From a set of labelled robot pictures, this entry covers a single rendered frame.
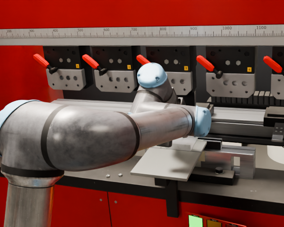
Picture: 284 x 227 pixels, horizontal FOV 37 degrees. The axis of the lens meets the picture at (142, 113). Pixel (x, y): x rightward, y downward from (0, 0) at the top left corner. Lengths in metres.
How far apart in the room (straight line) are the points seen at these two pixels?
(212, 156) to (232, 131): 0.26
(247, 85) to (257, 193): 0.35
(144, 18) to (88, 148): 0.76
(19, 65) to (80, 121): 1.37
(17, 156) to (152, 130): 0.26
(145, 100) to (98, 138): 0.42
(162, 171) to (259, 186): 0.35
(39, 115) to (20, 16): 0.91
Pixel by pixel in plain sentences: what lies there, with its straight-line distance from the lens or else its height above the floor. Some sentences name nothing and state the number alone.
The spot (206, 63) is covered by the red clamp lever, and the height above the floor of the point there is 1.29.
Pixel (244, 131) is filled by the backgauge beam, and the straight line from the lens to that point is 1.72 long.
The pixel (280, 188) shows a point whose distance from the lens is 1.48.
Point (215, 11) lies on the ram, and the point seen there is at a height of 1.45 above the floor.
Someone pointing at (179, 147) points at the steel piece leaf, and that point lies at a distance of 1.43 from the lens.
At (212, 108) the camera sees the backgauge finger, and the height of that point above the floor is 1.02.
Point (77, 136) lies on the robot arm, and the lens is 0.70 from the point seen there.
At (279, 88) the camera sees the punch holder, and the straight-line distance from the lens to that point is 1.35.
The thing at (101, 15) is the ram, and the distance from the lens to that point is 1.46.
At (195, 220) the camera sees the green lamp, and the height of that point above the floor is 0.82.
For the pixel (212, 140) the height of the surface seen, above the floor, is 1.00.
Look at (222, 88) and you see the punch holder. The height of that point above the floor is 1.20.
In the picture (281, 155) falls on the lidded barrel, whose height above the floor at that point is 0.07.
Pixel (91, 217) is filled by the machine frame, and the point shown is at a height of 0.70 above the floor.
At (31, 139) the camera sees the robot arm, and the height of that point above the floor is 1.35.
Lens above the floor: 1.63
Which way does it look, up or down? 21 degrees down
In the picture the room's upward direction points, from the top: 5 degrees counter-clockwise
